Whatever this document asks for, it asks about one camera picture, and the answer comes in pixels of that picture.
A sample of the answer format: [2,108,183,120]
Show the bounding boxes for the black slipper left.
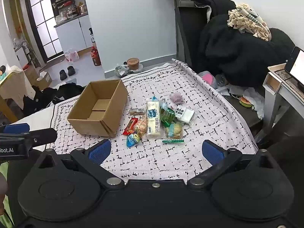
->
[59,70,67,81]

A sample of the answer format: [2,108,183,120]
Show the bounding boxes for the pink plastic bag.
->
[64,49,79,62]

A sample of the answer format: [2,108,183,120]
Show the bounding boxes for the red chocolate bar wrapper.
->
[123,117,138,136]

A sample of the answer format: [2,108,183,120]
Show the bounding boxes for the wooden table with cloth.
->
[0,65,35,123]

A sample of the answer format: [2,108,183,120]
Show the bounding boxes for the white black labelled pack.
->
[174,107,195,126]

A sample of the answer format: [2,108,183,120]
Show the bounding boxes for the black clothes pile on chair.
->
[192,0,295,87]

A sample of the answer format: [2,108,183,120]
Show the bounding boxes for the burger shaped toy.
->
[239,97,253,108]

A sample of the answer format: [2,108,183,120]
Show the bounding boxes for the long white cracker pack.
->
[146,100,163,139]

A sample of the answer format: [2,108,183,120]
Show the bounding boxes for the beige tasselled cloth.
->
[227,3,272,42]

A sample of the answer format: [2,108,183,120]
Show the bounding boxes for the purple snack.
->
[170,93,184,105]

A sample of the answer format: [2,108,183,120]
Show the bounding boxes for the green stick wrapper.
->
[162,139,184,144]

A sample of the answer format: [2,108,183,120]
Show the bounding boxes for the brown lidded round container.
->
[127,58,140,70]

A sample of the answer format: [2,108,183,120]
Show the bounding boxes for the clear bag by container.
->
[114,65,130,78]

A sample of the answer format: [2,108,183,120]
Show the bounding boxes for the black clothes heap on floor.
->
[22,83,85,116]

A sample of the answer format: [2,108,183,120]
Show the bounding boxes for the small blue snack packet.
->
[126,132,141,148]

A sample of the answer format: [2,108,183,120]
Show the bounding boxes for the dark framed glass door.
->
[25,0,63,63]

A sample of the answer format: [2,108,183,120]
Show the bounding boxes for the round cookie clear pack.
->
[165,123,183,139]

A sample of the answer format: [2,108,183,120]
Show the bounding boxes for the green snack packet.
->
[160,108,175,128]

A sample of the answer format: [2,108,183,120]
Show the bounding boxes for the white black patterned blanket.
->
[14,58,259,181]

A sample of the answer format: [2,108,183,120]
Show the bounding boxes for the brown cardboard box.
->
[67,79,128,138]

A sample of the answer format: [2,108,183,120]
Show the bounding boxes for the white kitchen cabinet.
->
[54,14,92,51]

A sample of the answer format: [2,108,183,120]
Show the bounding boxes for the small cardboard box on floor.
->
[23,64,52,91]

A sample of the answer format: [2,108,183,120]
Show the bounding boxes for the person's hand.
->
[0,173,8,215]

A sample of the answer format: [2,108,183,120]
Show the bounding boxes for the pink grey plush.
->
[198,71,218,89]

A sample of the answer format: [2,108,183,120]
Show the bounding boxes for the brown biscuit clear pack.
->
[128,108,145,116]

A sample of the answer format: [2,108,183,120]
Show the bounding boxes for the orange cracker pack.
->
[134,115,147,137]

